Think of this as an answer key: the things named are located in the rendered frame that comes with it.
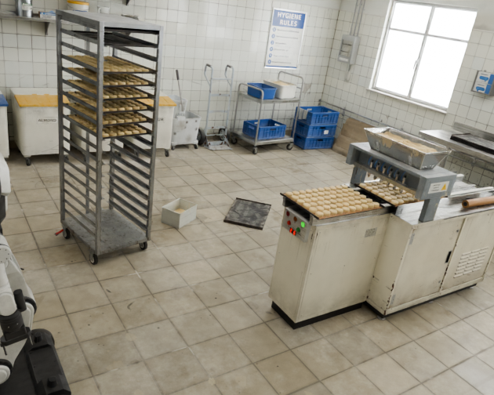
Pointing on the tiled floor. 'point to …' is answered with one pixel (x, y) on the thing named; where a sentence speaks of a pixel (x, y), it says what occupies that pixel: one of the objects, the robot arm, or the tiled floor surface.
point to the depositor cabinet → (434, 255)
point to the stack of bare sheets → (248, 213)
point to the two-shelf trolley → (271, 117)
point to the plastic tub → (179, 213)
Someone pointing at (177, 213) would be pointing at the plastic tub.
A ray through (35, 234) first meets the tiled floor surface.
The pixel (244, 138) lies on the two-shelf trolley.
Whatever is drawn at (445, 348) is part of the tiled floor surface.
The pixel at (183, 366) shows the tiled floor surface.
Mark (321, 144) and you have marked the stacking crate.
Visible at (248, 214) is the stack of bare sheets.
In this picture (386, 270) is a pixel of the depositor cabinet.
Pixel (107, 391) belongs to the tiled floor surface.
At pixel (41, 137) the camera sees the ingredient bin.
